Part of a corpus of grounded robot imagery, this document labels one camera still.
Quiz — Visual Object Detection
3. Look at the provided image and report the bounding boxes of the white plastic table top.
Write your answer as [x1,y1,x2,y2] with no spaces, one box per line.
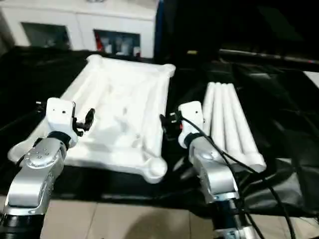
[7,54,176,184]

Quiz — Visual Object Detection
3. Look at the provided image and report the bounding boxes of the white cabinet with windows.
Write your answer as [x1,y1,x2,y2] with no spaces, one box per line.
[0,0,157,58]

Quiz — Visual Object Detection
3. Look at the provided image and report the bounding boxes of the silver metal bar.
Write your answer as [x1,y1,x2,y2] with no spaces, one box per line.
[219,48,319,65]

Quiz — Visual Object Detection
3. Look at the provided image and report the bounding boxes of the black case with yellow label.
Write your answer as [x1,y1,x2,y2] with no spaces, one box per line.
[154,0,220,64]

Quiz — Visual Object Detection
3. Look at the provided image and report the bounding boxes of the white plastic table leg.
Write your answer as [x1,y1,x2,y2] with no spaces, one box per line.
[227,84,267,174]
[202,82,218,137]
[221,84,251,165]
[211,83,231,151]

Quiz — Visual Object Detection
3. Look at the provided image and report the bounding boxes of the black mat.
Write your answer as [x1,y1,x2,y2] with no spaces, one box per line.
[0,46,319,217]

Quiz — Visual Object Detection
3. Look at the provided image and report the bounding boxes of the white flat board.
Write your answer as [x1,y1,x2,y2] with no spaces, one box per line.
[303,71,319,90]

